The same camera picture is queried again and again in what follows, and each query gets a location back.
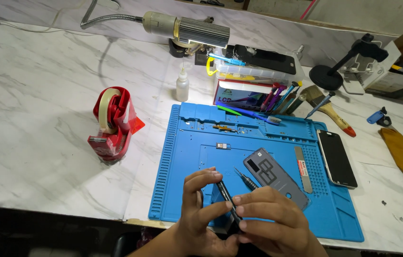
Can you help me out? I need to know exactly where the wooden handled paint brush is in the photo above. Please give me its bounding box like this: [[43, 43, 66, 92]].
[[299, 84, 357, 138]]

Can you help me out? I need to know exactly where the purple handled screwdriver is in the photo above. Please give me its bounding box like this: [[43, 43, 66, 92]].
[[266, 84, 288, 112]]

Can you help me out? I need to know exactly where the black round base phone stand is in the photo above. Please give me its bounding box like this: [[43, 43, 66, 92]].
[[309, 33, 390, 91]]

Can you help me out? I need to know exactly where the grey phone back cover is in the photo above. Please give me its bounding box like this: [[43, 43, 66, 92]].
[[243, 147, 311, 211]]

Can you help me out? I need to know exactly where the green plastic pry pick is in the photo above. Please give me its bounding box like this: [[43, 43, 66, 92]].
[[217, 104, 243, 117]]

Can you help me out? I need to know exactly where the small orange metal part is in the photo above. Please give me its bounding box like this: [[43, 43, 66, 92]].
[[212, 124, 236, 133]]

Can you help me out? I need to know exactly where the black smartphone with blue back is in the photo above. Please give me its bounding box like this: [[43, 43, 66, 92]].
[[211, 179, 244, 235]]

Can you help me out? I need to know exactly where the person's right hand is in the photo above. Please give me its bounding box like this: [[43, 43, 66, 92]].
[[232, 186, 320, 257]]

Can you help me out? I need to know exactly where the light blue handled tool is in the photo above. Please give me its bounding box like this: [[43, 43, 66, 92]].
[[207, 52, 247, 67]]

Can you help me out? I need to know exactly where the dark blue precision screwdriver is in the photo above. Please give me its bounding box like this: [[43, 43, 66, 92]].
[[304, 91, 336, 120]]

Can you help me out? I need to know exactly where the blue toothbrush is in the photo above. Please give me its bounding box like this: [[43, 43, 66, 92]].
[[215, 101, 282, 125]]

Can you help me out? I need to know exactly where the metal pry bar red label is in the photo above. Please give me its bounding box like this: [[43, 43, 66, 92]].
[[294, 146, 313, 195]]

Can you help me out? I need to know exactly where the red handled screwdriver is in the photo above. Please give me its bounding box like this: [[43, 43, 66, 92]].
[[260, 82, 281, 112]]

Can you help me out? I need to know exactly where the white needle squeeze bottle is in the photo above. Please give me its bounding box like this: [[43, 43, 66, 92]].
[[176, 59, 190, 103]]

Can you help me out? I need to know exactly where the yellow capped screwdriver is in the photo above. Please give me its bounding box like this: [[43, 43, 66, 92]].
[[280, 81, 304, 115]]

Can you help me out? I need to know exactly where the clear plastic storage box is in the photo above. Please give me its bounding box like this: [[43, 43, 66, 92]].
[[206, 46, 304, 87]]

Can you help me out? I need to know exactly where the blue silicone repair mat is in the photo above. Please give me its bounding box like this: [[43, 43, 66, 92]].
[[149, 102, 365, 243]]

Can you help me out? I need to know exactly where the black knurled precision screwdriver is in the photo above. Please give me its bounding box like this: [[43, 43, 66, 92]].
[[233, 166, 259, 191]]

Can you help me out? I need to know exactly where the blue key fob with keys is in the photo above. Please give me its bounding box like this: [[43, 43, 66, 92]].
[[366, 106, 394, 128]]

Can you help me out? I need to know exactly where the dark green handled screwdriver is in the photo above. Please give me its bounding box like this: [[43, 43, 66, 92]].
[[286, 93, 308, 116]]

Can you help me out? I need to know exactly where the red cardboard screen box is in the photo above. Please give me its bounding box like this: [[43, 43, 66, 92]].
[[213, 79, 278, 111]]

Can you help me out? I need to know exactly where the red tape dispenser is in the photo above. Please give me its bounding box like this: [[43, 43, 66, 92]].
[[87, 86, 145, 163]]

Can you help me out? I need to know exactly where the teal handled screwdriver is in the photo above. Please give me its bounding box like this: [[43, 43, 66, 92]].
[[273, 81, 299, 113]]

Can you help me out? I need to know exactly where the clear adhesive tape roll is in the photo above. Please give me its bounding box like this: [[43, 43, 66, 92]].
[[98, 88, 123, 135]]

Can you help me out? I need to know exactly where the black tape roll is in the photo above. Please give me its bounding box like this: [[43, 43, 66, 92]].
[[168, 38, 188, 58]]

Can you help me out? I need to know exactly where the person's left hand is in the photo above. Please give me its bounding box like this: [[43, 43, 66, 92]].
[[172, 167, 240, 257]]

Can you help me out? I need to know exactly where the gooseneck desk lamp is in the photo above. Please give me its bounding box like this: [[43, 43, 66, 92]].
[[80, 0, 231, 49]]

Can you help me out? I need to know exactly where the black phone screen panel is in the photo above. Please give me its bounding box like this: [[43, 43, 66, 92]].
[[225, 44, 297, 75]]

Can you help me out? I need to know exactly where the black smartphone with silver frame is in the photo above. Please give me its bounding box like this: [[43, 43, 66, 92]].
[[316, 129, 358, 189]]

